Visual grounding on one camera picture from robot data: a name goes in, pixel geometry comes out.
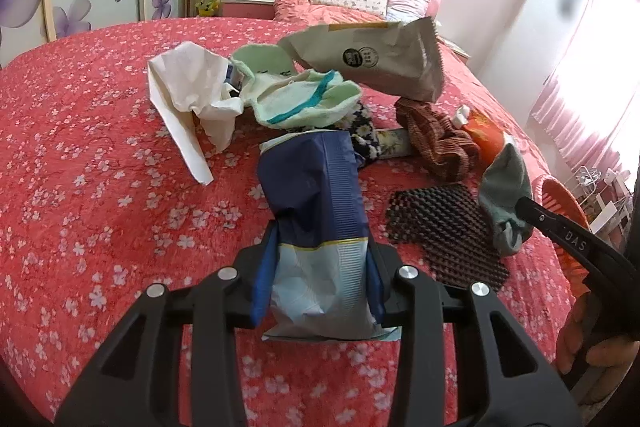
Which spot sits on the black honeycomb mesh mat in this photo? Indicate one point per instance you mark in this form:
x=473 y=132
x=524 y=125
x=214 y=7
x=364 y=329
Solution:
x=453 y=232

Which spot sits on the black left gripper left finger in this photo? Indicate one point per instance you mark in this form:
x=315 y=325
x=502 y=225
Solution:
x=133 y=378

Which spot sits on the pink bedside table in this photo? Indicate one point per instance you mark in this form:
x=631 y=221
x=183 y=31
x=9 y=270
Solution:
x=259 y=9

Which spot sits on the brown plaid scrunchie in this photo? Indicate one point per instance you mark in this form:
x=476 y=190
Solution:
x=449 y=154

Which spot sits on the green plush toy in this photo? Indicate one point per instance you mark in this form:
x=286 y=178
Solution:
x=207 y=8

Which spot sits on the white paper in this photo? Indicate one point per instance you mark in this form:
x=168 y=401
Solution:
x=188 y=86

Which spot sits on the pink curtain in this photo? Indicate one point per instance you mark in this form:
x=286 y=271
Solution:
x=590 y=105

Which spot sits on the grey paper bag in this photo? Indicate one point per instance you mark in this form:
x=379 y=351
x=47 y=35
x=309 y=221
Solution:
x=401 y=59

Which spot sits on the salmon pink duvet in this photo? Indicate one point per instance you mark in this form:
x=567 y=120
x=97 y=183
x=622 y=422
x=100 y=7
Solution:
x=304 y=12

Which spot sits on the blue and white packet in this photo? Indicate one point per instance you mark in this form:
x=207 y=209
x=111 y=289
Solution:
x=323 y=243

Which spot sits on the black daisy floral scrunchie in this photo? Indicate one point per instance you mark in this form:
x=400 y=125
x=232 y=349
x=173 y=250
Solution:
x=359 y=125

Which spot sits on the grey sock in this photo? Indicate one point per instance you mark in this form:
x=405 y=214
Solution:
x=504 y=183

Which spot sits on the right hand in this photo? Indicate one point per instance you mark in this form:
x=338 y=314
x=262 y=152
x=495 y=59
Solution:
x=613 y=353

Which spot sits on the light green cloth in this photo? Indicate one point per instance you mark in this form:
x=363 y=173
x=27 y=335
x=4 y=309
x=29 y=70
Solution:
x=283 y=98

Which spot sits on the striped pink pillow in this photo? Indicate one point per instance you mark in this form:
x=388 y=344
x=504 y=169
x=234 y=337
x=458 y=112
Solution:
x=406 y=11

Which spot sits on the cluttered white shelf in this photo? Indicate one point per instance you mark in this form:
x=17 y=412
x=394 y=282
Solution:
x=606 y=200

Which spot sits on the red paper cup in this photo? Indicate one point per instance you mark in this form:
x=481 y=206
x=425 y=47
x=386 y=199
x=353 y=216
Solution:
x=487 y=135

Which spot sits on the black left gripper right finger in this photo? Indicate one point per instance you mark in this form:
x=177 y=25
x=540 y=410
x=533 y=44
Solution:
x=503 y=379

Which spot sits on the red floral bedspread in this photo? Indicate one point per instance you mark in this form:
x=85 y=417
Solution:
x=96 y=204

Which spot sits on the blue tissue pack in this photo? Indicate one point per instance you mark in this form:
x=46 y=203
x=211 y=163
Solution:
x=234 y=79

